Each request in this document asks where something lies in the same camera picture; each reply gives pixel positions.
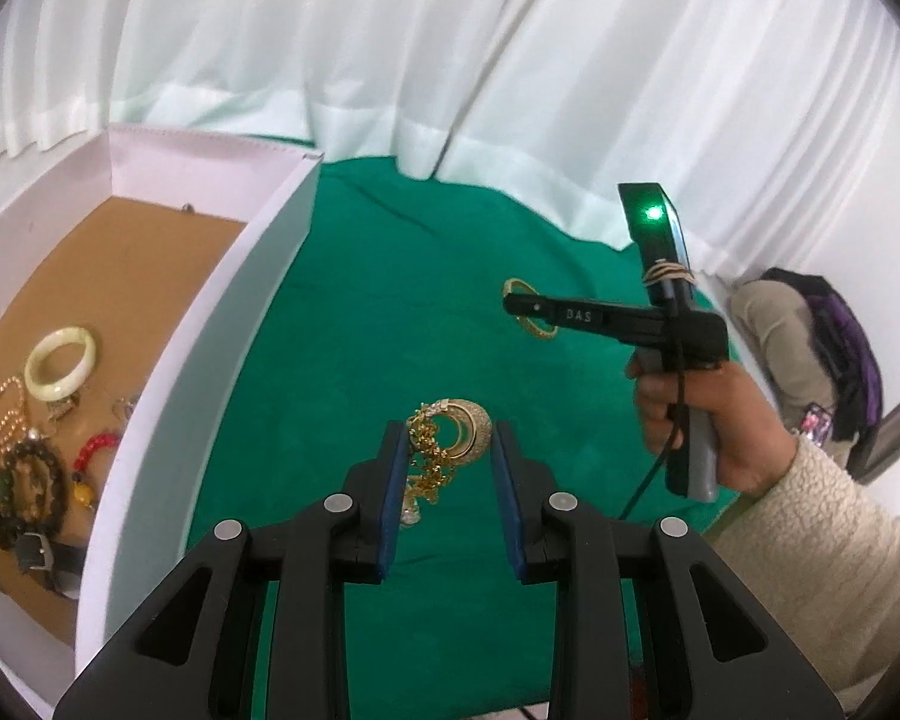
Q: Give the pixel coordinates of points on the white cardboard box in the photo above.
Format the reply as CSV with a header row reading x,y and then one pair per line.
x,y
217,360

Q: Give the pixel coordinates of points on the gold bangle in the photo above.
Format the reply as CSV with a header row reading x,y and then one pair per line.
x,y
514,286

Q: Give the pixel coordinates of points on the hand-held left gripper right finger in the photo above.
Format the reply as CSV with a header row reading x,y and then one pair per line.
x,y
506,495

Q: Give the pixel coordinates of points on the person's right hand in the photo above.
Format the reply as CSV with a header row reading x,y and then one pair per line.
x,y
742,427

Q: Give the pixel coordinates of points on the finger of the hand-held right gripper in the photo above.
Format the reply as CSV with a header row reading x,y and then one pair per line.
x,y
577,315

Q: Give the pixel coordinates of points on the black wristwatch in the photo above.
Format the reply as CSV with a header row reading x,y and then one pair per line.
x,y
34,547

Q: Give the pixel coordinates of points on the purple black backpack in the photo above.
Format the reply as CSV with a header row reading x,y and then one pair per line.
x,y
847,337

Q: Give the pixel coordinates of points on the person's right forearm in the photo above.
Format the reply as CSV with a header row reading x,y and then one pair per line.
x,y
832,577

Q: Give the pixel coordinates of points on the lit smartphone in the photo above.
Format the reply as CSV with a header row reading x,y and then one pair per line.
x,y
814,421

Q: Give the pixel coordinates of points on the pale jade bangle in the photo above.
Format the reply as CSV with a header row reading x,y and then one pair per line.
x,y
41,387

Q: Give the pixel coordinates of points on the white curtain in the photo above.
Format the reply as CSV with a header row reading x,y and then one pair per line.
x,y
232,30
682,52

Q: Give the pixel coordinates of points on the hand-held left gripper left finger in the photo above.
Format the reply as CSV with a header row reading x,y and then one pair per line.
x,y
391,495

